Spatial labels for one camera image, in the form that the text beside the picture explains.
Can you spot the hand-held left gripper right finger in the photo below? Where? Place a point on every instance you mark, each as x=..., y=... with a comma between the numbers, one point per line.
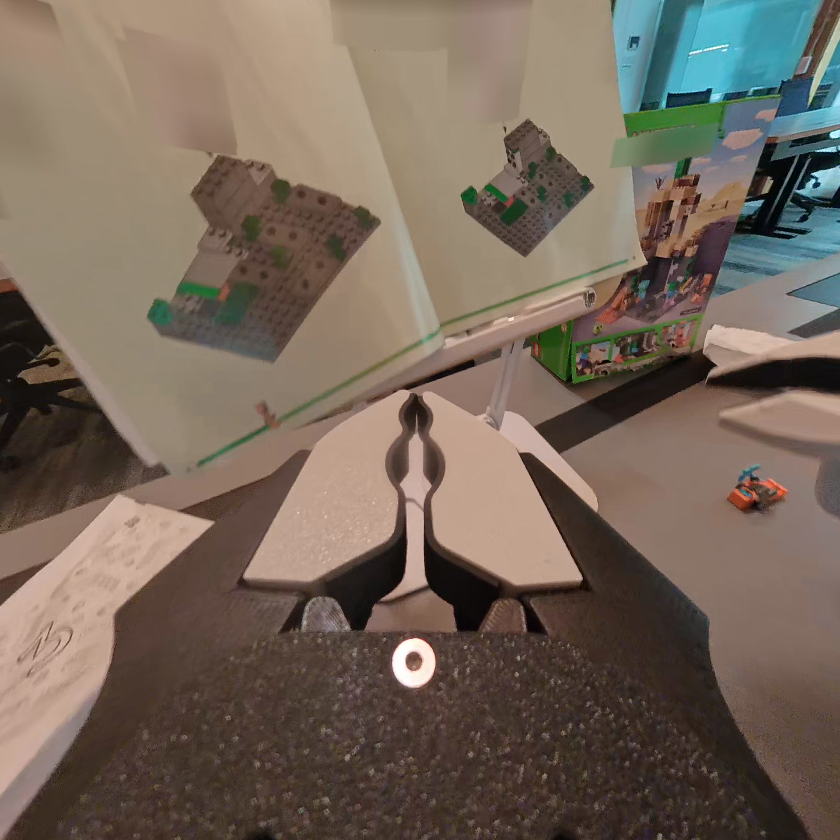
x=505, y=518

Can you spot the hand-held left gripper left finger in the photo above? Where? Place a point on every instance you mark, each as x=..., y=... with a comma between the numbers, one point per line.
x=328, y=512

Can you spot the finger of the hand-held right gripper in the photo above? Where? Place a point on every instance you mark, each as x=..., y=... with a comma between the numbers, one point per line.
x=787, y=361
x=800, y=420

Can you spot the pale green instruction booklet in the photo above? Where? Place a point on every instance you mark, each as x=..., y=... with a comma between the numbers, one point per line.
x=328, y=197

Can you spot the grey background desk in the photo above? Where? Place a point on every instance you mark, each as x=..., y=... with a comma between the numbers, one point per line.
x=800, y=138

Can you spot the white and wood book stand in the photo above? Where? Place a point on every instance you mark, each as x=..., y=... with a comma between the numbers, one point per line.
x=558, y=459

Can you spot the orange toy brick figure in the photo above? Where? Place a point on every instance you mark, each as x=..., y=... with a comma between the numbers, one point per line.
x=754, y=492

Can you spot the green toy brick set box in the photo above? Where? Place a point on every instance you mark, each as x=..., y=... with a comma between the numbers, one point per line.
x=676, y=229

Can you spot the black office chair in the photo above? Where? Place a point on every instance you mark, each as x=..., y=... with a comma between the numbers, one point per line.
x=33, y=380

